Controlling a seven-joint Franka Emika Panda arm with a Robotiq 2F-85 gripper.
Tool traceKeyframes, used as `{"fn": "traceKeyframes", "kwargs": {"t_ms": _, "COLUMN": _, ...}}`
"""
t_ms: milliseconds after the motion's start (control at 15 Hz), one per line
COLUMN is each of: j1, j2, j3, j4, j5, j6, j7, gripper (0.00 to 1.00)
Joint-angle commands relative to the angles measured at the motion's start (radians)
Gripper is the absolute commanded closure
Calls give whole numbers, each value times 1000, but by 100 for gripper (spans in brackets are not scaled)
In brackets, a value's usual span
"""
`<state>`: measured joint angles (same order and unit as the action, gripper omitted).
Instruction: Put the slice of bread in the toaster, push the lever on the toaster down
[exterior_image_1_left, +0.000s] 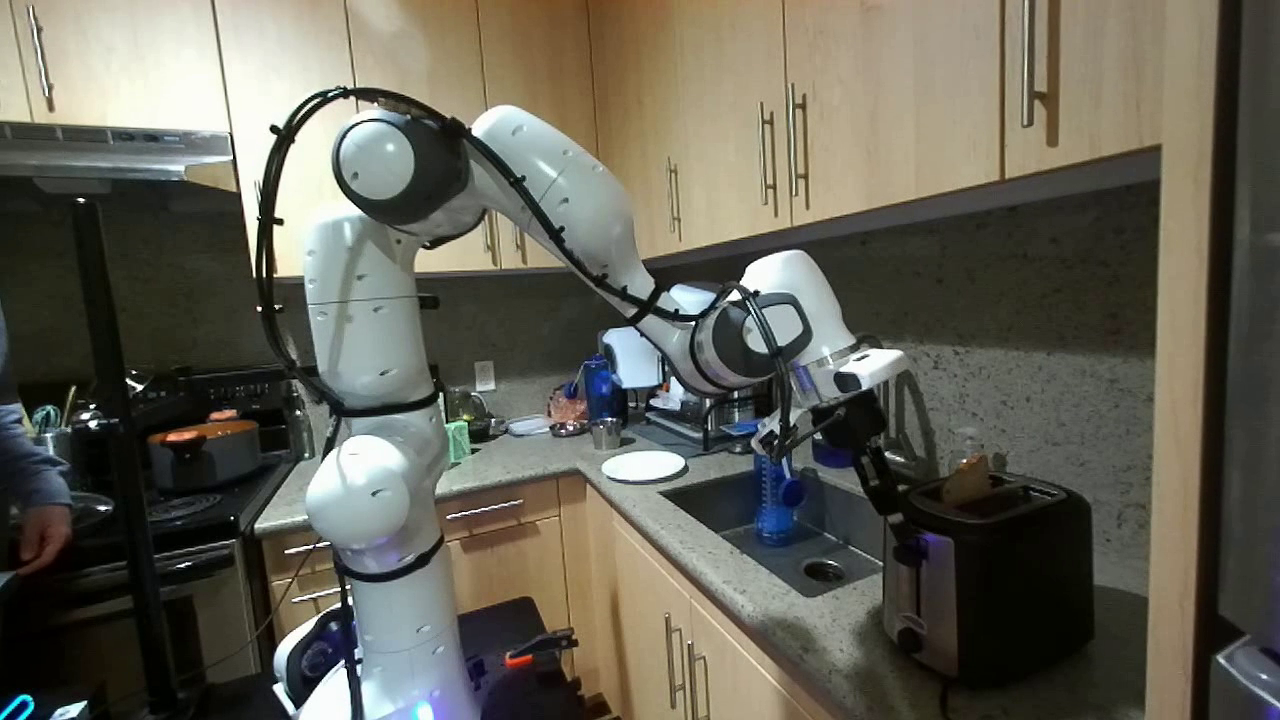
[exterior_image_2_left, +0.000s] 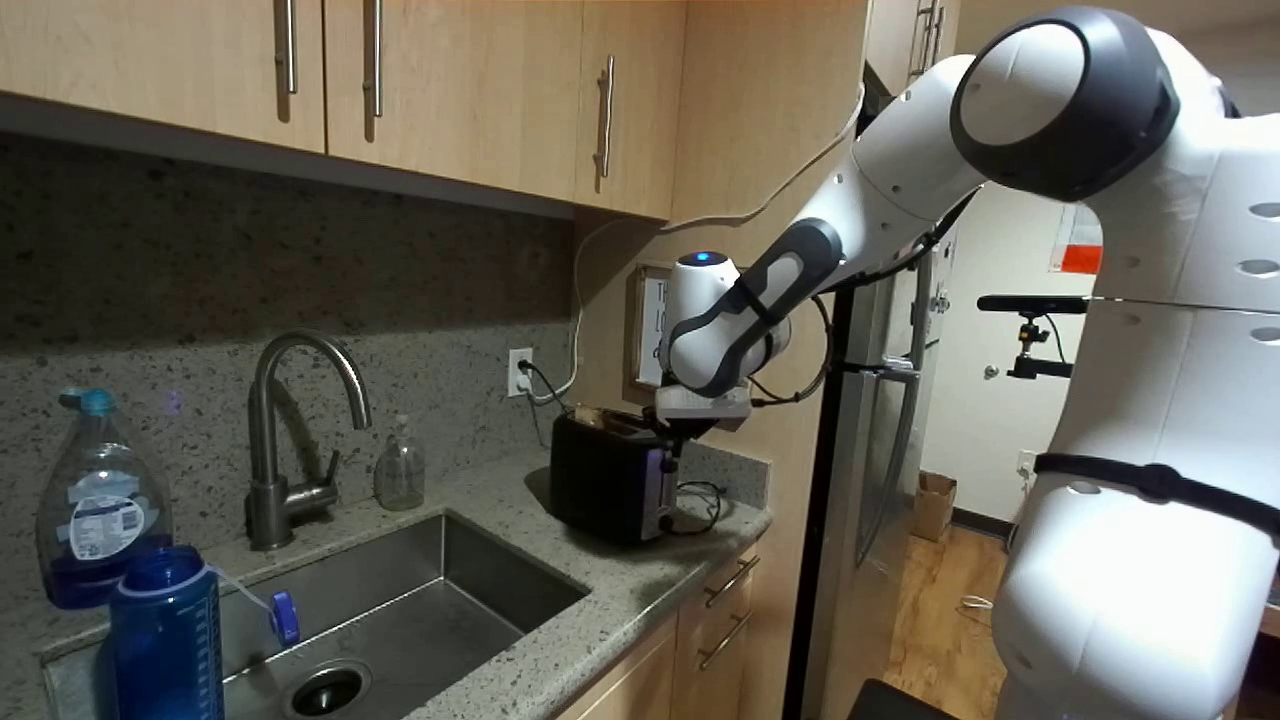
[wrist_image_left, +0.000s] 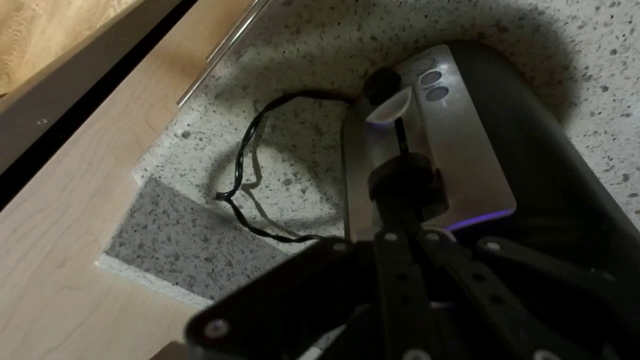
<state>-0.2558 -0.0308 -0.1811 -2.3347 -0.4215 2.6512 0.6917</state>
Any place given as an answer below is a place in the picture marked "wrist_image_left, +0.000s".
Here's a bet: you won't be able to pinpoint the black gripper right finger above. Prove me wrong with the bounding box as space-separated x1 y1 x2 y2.
404 154 640 360

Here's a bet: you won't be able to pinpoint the black silver toaster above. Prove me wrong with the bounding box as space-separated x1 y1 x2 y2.
339 41 640 282

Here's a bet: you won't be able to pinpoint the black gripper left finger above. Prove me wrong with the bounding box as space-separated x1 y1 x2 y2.
184 154 410 360

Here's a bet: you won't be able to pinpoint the light wood base cabinets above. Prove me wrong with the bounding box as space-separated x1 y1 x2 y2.
0 0 271 360

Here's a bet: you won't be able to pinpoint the thin black bundled cord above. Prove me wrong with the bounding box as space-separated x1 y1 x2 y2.
213 89 350 247

